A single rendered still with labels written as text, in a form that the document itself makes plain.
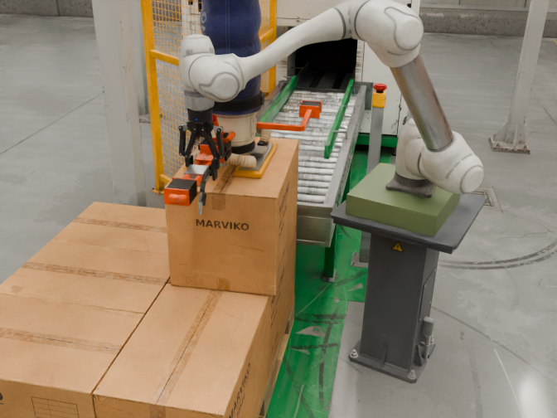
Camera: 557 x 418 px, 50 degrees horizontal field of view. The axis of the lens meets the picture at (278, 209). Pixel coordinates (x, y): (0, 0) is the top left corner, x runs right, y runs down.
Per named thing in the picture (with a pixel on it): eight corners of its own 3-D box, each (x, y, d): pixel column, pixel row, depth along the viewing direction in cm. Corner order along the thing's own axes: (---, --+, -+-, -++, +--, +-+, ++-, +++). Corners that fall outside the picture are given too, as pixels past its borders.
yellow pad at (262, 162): (253, 145, 245) (253, 133, 243) (277, 147, 244) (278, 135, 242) (234, 177, 215) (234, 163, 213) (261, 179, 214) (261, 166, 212)
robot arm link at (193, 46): (176, 85, 180) (189, 96, 169) (172, 32, 173) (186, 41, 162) (210, 82, 184) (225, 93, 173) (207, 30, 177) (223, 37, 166)
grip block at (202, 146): (205, 153, 209) (204, 136, 206) (232, 154, 208) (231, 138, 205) (197, 161, 201) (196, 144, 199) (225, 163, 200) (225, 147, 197)
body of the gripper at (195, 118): (216, 104, 183) (217, 133, 187) (190, 103, 184) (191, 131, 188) (209, 111, 176) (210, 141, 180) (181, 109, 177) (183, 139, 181)
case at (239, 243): (210, 215, 277) (208, 133, 259) (296, 222, 272) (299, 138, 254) (170, 285, 224) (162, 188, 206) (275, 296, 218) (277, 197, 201)
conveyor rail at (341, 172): (358, 108, 487) (360, 85, 479) (365, 108, 487) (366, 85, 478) (320, 242, 284) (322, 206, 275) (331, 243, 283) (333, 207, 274)
